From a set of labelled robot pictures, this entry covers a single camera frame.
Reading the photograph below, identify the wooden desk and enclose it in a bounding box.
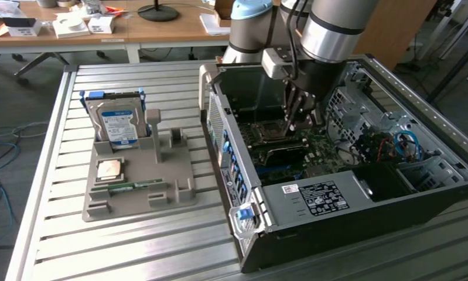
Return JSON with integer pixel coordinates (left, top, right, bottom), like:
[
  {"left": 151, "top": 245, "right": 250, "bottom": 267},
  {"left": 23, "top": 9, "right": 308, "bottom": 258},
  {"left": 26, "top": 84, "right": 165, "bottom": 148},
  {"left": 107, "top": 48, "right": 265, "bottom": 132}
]
[{"left": 0, "top": 0, "right": 342, "bottom": 64}]

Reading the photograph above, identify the silver disk bay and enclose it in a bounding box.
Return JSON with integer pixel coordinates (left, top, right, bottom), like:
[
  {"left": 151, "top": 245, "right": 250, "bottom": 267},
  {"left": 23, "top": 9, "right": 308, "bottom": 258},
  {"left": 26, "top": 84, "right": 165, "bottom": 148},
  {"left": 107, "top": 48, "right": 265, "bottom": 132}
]
[{"left": 396, "top": 156, "right": 465, "bottom": 193}]

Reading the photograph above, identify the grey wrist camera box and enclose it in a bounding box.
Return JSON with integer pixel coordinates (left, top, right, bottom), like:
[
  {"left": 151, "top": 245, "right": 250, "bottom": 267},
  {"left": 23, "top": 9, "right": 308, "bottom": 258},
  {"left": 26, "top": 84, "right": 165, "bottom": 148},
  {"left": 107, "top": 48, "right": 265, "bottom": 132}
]
[{"left": 261, "top": 48, "right": 297, "bottom": 79}]

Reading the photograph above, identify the white box with tape roll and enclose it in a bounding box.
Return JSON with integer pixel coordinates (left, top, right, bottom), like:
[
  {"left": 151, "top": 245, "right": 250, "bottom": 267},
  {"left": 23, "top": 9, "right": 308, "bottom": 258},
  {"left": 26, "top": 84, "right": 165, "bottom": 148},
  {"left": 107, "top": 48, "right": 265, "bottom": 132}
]
[{"left": 51, "top": 16, "right": 91, "bottom": 39}]

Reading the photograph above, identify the brown cardboard box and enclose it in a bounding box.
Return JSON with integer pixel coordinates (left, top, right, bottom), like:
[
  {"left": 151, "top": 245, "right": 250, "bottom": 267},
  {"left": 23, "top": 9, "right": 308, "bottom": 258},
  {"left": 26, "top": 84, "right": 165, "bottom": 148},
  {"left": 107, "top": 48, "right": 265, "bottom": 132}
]
[{"left": 213, "top": 0, "right": 234, "bottom": 28}]

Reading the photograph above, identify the wooden cabinet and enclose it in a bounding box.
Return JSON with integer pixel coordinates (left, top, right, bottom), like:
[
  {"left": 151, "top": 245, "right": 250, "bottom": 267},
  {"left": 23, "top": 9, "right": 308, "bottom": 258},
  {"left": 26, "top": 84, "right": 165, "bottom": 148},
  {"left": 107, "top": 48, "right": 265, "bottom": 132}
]
[{"left": 350, "top": 0, "right": 438, "bottom": 71}]

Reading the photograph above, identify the black RAM stick with label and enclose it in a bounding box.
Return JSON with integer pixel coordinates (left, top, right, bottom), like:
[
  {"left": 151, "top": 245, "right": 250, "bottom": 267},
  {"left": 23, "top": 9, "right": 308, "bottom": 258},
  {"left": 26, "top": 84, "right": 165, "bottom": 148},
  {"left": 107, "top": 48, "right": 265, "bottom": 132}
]
[{"left": 250, "top": 139, "right": 308, "bottom": 148}]

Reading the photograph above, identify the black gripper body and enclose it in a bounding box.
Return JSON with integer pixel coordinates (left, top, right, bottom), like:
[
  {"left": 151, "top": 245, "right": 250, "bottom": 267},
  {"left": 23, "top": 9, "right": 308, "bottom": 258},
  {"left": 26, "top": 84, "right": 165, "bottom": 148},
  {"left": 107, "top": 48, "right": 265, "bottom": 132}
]
[{"left": 289, "top": 58, "right": 348, "bottom": 98}]

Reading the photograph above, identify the clear plastic bag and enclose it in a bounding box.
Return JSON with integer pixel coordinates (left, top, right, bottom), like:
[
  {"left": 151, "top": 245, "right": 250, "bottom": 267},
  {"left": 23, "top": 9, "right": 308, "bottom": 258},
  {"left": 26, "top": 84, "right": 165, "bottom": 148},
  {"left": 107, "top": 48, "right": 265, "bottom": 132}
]
[{"left": 0, "top": 0, "right": 27, "bottom": 19}]

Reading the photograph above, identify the small white labelled box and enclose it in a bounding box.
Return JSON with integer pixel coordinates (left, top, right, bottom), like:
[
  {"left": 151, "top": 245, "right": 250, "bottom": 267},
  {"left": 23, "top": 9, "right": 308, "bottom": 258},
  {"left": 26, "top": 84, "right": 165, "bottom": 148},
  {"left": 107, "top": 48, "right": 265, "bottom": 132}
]
[{"left": 87, "top": 16, "right": 115, "bottom": 35}]

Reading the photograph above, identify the hard disk in blue carrier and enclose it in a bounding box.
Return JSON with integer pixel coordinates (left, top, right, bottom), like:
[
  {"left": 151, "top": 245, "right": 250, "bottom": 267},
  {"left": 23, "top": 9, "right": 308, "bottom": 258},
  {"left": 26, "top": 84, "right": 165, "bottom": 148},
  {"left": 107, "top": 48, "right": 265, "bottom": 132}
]
[{"left": 78, "top": 87, "right": 147, "bottom": 150}]

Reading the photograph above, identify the blue wire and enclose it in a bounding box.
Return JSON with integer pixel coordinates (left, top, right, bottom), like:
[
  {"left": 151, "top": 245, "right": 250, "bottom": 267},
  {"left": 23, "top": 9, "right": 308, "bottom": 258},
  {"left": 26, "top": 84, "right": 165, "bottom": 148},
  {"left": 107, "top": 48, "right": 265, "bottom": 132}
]
[{"left": 393, "top": 130, "right": 425, "bottom": 161}]

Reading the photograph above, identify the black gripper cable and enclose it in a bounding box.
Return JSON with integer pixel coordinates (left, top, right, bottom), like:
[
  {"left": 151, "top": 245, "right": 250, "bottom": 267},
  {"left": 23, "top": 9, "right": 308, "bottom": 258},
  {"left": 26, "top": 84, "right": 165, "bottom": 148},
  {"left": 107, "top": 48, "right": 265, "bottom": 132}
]
[{"left": 285, "top": 0, "right": 310, "bottom": 80}]

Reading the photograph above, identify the green RAM stick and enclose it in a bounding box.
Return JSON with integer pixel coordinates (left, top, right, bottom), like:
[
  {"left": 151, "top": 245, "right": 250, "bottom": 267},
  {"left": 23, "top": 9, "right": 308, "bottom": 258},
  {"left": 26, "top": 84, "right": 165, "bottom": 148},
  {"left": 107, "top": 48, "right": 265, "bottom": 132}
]
[{"left": 89, "top": 178, "right": 163, "bottom": 193}]

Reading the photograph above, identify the grey power supply unit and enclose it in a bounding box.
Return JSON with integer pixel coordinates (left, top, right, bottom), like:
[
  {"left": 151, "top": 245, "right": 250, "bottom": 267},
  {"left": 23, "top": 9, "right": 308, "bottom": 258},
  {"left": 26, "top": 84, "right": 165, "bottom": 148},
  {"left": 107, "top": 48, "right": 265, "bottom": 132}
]
[{"left": 261, "top": 171, "right": 374, "bottom": 227}]

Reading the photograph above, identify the CPU chip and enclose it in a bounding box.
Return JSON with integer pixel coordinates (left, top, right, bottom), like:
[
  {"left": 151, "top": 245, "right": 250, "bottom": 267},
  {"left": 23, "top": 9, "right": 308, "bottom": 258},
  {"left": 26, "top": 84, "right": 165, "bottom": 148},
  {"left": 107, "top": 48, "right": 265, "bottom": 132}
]
[{"left": 94, "top": 159, "right": 122, "bottom": 181}]

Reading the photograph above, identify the black and white box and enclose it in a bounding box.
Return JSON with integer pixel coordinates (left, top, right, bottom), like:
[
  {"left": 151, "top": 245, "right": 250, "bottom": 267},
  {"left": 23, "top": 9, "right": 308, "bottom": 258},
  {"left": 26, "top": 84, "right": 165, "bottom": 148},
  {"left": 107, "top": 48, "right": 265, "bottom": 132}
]
[{"left": 2, "top": 17, "right": 42, "bottom": 37}]

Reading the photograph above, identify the black open PC case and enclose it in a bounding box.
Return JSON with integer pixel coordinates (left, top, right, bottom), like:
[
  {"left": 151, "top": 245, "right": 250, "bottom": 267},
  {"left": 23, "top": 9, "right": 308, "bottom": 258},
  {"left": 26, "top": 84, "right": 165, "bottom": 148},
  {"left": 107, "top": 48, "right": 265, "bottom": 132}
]
[{"left": 198, "top": 54, "right": 468, "bottom": 275}]

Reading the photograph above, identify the silver perforated drive cage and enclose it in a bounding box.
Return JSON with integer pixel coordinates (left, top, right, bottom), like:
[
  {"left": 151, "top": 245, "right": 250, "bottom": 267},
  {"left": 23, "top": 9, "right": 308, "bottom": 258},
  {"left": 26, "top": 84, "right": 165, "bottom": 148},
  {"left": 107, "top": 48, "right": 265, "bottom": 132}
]
[{"left": 322, "top": 63, "right": 421, "bottom": 147}]

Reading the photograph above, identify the red and yellow wire bundle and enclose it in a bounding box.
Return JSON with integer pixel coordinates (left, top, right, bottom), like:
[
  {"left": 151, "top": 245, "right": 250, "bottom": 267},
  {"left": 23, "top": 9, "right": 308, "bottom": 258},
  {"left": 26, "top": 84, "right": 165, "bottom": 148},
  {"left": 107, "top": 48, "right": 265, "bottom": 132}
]
[{"left": 353, "top": 133, "right": 398, "bottom": 163}]

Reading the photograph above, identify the blue case latch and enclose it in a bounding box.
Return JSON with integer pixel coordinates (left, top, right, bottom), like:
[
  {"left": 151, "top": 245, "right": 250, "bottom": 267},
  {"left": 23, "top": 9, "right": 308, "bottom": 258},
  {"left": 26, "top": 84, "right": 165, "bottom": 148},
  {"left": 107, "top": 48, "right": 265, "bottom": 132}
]
[{"left": 234, "top": 206, "right": 253, "bottom": 221}]

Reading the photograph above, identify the blue floor cable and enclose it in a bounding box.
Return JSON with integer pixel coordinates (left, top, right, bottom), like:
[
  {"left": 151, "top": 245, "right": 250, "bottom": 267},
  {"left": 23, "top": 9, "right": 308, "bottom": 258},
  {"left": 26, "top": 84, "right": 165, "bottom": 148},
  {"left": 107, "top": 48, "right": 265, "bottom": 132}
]
[{"left": 0, "top": 137, "right": 21, "bottom": 251}]

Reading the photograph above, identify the grey floor cable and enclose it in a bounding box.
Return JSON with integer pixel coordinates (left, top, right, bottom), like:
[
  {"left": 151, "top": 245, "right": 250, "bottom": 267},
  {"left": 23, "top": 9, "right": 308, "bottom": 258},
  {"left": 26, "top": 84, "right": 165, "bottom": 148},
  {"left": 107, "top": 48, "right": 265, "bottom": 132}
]
[{"left": 0, "top": 121, "right": 50, "bottom": 147}]

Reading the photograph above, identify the grey parts rack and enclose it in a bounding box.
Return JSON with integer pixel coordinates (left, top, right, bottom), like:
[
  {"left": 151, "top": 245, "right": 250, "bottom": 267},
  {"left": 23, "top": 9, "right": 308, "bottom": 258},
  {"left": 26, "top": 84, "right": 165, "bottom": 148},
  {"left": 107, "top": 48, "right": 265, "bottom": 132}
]
[{"left": 81, "top": 108, "right": 198, "bottom": 222}]

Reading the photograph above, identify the white paper stack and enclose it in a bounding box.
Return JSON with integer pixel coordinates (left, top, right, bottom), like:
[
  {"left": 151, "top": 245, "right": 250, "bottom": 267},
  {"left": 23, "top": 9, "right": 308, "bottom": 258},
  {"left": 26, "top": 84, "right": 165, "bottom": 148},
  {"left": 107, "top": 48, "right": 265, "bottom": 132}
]
[{"left": 198, "top": 13, "right": 230, "bottom": 36}]

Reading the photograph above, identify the black round lamp base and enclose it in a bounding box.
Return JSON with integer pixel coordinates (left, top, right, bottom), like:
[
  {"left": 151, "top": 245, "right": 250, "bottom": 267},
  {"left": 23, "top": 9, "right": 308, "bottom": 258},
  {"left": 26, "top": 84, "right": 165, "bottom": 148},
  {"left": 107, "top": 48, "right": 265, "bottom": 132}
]
[{"left": 137, "top": 0, "right": 179, "bottom": 22}]

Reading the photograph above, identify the blue expansion slot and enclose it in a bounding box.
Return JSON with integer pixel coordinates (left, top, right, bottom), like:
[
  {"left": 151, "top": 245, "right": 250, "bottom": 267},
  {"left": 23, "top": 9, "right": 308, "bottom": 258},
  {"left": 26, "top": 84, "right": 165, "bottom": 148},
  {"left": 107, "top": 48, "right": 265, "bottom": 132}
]
[{"left": 255, "top": 165, "right": 293, "bottom": 174}]

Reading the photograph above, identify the green motherboard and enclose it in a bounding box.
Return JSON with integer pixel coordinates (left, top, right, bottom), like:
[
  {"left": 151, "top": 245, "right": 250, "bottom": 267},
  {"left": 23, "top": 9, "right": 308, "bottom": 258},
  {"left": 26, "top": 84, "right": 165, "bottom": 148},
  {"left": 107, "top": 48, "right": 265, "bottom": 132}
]
[{"left": 237, "top": 111, "right": 350, "bottom": 187}]

